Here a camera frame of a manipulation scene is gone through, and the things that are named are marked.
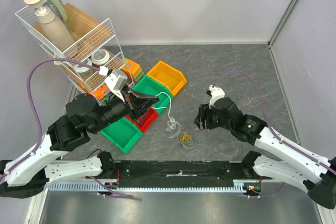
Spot slotted cable duct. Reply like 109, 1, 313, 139
49, 180, 257, 193

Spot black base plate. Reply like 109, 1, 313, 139
115, 161, 258, 186

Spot white lid jar left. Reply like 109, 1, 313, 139
75, 65, 95, 80

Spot green bottle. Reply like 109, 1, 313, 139
48, 0, 68, 23

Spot wire bundle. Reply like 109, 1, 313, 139
176, 131, 197, 150

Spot white wire shelf rack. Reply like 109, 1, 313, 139
16, 0, 126, 104

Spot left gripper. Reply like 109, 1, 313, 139
90, 84, 161, 134

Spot yellow plastic bin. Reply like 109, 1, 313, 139
147, 60, 187, 97

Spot green bin upper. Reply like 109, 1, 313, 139
133, 76, 173, 114

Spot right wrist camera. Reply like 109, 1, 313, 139
207, 85, 225, 108

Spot green bin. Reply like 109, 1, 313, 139
100, 118, 143, 154
133, 76, 173, 114

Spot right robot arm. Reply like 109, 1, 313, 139
194, 98, 335, 209

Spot beige pump bottle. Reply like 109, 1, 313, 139
35, 6, 78, 58

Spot orange snack box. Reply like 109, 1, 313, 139
90, 84, 110, 100

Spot green bin lower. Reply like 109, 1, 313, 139
100, 118, 143, 154

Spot red plastic bin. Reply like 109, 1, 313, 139
125, 108, 159, 133

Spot white wire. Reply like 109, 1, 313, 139
152, 91, 183, 140

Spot white lid jar right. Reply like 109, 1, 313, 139
90, 49, 110, 65

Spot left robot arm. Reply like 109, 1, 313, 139
1, 87, 159, 199

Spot white lid jar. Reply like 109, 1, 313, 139
90, 49, 110, 65
75, 65, 95, 80

